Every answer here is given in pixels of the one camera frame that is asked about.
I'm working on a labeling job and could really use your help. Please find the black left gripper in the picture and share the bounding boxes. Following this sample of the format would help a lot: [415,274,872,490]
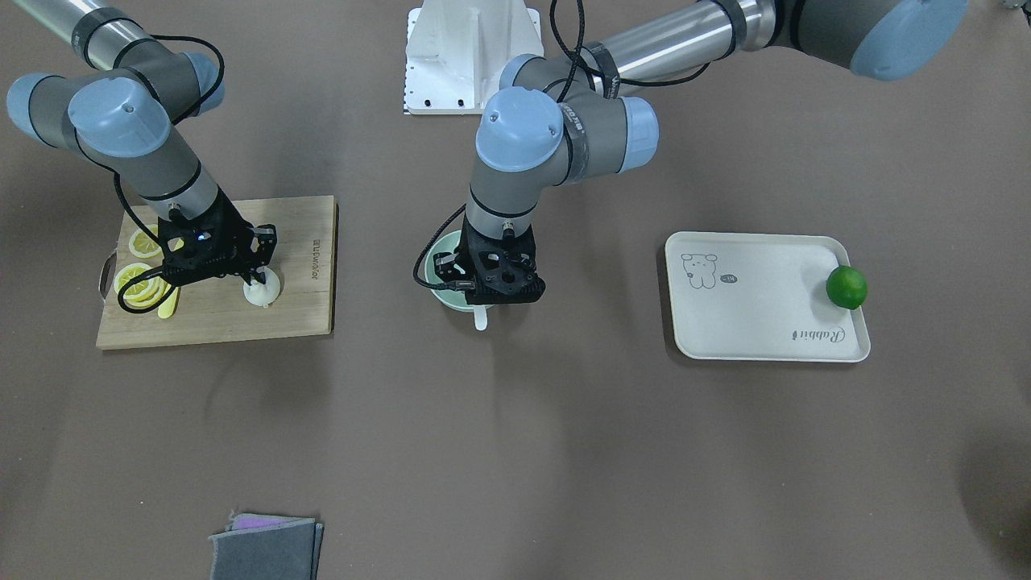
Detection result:
[433,224,546,307]

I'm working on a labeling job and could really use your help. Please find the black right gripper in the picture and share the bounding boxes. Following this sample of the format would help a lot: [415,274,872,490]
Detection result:
[158,193,277,287]

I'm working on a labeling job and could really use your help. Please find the white steamed bun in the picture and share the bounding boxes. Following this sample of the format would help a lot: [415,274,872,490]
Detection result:
[242,267,281,308]

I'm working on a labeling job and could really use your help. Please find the white ceramic soup spoon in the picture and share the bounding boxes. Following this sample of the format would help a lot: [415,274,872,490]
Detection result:
[471,304,489,333]

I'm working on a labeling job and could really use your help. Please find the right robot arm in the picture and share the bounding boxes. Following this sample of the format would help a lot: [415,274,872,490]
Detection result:
[6,1,277,286]

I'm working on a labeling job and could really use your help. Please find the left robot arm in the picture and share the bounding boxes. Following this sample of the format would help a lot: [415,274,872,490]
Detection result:
[413,1,967,307]

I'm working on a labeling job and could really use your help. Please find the mint green bowl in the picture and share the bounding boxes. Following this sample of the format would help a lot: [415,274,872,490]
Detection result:
[423,229,474,313]

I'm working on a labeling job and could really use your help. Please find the bamboo cutting board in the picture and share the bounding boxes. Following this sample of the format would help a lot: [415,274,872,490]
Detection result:
[96,195,337,351]

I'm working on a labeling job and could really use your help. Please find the yellow plastic knife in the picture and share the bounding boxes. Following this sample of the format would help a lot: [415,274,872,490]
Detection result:
[157,288,181,320]

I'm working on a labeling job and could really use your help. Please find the stacked lemon slices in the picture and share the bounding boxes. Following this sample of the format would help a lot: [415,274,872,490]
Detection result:
[114,262,171,312]

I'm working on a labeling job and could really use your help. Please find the single lemon slice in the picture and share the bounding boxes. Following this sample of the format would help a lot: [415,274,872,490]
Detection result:
[128,224,163,259]

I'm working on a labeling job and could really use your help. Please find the cream rabbit serving tray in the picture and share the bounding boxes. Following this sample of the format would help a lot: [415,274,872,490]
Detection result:
[664,231,872,363]

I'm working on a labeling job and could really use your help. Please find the grey folded cloth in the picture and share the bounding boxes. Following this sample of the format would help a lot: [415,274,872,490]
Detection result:
[209,513,324,579]

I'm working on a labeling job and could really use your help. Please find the green lime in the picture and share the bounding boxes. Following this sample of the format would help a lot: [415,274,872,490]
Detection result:
[825,264,868,311]

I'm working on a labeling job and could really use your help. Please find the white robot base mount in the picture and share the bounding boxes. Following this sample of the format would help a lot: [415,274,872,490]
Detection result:
[403,1,544,115]

